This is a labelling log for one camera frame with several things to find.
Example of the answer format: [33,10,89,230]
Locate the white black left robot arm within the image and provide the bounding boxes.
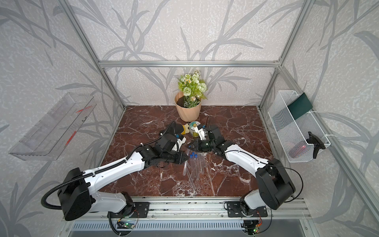
[58,134,188,221]

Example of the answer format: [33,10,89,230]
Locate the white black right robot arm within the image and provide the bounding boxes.
[188,125,296,216]

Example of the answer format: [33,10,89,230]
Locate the green yellow labelled round tin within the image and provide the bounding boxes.
[189,121,201,138]

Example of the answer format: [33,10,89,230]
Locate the black work glove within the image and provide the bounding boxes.
[159,121,190,135]

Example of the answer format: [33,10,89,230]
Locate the beige ribbed flower pot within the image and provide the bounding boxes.
[174,91,201,122]

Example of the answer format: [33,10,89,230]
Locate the green white artificial flowers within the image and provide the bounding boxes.
[178,70,208,109]

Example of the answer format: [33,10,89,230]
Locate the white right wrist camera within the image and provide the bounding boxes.
[197,128,207,141]

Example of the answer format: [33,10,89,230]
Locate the aluminium frame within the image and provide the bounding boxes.
[58,1,379,220]

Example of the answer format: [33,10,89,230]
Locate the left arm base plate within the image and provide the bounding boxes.
[107,202,150,219]

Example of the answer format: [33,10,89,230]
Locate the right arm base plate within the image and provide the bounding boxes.
[224,201,268,218]

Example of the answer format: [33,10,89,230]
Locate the white wire mesh basket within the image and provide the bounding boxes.
[268,90,331,163]

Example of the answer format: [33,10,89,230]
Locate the clear plastic wall shelf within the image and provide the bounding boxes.
[9,92,97,161]

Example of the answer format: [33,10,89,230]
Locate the black corrugated cable conduit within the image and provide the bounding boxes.
[40,158,128,210]

